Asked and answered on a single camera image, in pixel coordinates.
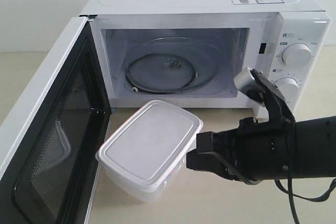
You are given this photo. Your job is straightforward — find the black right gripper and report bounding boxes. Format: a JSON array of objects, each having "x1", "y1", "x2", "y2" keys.
[{"x1": 186, "y1": 118, "x2": 293, "y2": 185}]

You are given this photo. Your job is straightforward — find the clear plastic lidded container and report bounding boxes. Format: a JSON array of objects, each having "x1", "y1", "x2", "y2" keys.
[{"x1": 96, "y1": 100, "x2": 203, "y2": 202}]

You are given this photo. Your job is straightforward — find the white microwave door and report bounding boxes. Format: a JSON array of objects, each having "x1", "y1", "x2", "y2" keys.
[{"x1": 1, "y1": 16, "x2": 111, "y2": 223}]

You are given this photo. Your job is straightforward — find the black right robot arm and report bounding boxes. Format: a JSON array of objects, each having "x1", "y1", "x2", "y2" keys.
[{"x1": 186, "y1": 116, "x2": 335, "y2": 185}]

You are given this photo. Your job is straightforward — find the white Midea microwave oven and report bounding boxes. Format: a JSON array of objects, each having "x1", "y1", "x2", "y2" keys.
[{"x1": 81, "y1": 0, "x2": 331, "y2": 118}]

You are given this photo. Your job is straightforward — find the glass turntable plate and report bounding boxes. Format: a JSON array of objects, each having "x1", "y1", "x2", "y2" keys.
[{"x1": 123, "y1": 37, "x2": 220, "y2": 94}]

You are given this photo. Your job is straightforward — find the lower white control knob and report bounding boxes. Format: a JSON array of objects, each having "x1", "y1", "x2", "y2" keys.
[{"x1": 275, "y1": 77, "x2": 299, "y2": 100}]

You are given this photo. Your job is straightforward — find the white control knob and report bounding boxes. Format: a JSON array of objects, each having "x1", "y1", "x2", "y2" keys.
[
  {"x1": 275, "y1": 77, "x2": 299, "y2": 100},
  {"x1": 281, "y1": 43, "x2": 312, "y2": 67}
]

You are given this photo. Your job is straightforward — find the upper white control knob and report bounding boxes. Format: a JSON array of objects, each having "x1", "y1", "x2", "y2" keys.
[{"x1": 281, "y1": 43, "x2": 312, "y2": 67}]

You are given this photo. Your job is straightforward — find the black turntable roller ring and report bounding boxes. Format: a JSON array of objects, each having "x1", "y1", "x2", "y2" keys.
[{"x1": 126, "y1": 54, "x2": 198, "y2": 95}]

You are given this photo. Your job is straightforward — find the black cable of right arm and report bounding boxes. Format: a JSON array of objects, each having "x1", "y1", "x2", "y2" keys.
[{"x1": 274, "y1": 121, "x2": 336, "y2": 224}]

